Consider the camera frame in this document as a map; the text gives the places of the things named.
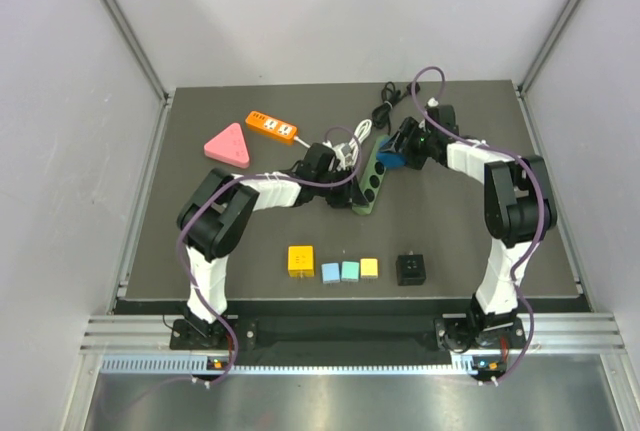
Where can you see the black cube adapter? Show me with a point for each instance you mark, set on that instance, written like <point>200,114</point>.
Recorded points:
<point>410,269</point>

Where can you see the teal small plug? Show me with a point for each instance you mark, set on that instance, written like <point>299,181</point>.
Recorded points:
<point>350,271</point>

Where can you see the yellow small plug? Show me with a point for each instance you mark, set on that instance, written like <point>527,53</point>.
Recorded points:
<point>369,268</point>

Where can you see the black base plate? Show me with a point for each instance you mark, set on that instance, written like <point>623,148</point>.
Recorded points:
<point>263,331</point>

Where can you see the yellow cube adapter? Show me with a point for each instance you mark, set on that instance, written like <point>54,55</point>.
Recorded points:
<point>300,261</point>

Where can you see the pink triangular socket board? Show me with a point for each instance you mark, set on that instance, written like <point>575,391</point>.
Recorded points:
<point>229,147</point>

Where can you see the blue cube adapter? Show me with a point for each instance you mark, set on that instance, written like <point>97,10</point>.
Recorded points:
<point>391,160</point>

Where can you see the light blue small plug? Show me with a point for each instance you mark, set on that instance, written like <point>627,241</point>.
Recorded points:
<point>330,273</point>

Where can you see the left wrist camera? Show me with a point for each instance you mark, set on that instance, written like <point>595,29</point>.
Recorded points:
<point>343,152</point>

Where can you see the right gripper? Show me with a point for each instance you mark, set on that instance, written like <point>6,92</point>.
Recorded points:
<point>409,130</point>

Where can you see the orange power strip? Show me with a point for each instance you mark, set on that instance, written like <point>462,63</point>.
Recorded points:
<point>278,130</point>

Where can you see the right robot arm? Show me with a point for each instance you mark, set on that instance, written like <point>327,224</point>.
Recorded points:
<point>519,209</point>

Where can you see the green power strip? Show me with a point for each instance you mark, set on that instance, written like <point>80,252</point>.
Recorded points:
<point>371,179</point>

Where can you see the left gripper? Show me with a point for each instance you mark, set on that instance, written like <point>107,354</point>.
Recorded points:
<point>350,194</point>

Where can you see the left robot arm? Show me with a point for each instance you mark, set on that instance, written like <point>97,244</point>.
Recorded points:
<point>214,219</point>

